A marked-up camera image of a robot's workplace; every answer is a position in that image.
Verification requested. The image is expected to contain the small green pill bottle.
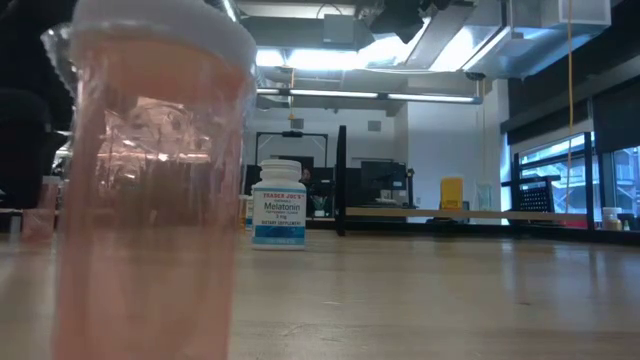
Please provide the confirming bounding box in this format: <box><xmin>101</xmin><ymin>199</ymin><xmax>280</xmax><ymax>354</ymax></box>
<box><xmin>475</xmin><ymin>182</ymin><xmax>494</xmax><ymax>212</ymax></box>

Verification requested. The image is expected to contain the pink pill bottle white cap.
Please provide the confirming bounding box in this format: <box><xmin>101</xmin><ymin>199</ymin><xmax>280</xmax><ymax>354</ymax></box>
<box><xmin>52</xmin><ymin>0</ymin><xmax>259</xmax><ymax>360</ymax></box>

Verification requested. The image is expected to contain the ceiling light strip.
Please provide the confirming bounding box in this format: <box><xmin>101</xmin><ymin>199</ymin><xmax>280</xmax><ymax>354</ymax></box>
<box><xmin>256</xmin><ymin>88</ymin><xmax>482</xmax><ymax>105</ymax></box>

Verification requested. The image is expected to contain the grey ceiling box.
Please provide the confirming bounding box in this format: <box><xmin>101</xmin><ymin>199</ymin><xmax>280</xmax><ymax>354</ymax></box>
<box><xmin>322</xmin><ymin>13</ymin><xmax>359</xmax><ymax>46</ymax></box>

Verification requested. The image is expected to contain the black perforated rack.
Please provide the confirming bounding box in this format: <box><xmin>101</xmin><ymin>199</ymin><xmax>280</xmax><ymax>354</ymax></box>
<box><xmin>501</xmin><ymin>174</ymin><xmax>563</xmax><ymax>214</ymax></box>

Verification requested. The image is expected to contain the white-capped jar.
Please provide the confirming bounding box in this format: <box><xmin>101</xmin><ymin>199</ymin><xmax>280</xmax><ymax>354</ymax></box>
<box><xmin>601</xmin><ymin>206</ymin><xmax>624</xmax><ymax>232</ymax></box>

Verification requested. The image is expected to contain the black background rig frame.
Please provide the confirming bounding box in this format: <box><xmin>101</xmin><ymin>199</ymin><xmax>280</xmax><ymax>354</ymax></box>
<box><xmin>255</xmin><ymin>130</ymin><xmax>330</xmax><ymax>169</ymax></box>

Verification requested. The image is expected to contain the wooden shelf with black frame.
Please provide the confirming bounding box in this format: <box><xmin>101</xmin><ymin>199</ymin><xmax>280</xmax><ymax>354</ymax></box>
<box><xmin>335</xmin><ymin>124</ymin><xmax>596</xmax><ymax>237</ymax></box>

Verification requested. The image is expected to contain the black table rail frame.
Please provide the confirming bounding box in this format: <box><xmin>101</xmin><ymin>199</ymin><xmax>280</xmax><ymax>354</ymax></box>
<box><xmin>304</xmin><ymin>218</ymin><xmax>640</xmax><ymax>247</ymax></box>

